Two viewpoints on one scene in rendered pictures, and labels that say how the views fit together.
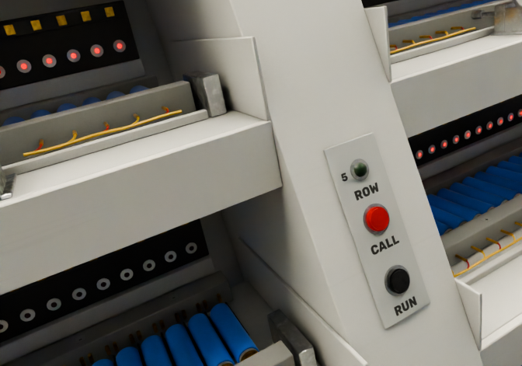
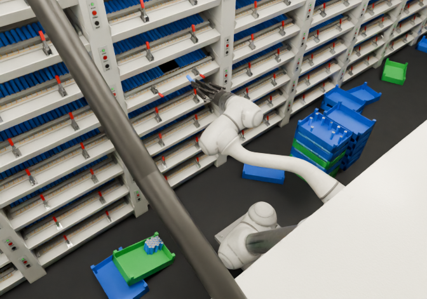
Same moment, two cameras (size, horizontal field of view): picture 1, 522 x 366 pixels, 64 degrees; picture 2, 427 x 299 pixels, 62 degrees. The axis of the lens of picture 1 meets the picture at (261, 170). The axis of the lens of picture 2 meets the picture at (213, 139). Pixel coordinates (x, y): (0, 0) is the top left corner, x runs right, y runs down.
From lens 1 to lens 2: 1.77 m
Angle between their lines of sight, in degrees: 47
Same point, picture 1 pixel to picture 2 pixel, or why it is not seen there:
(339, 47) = (230, 25)
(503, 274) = (238, 51)
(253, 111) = (218, 32)
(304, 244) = (218, 47)
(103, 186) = (205, 41)
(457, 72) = (242, 26)
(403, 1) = not seen: outside the picture
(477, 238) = (237, 44)
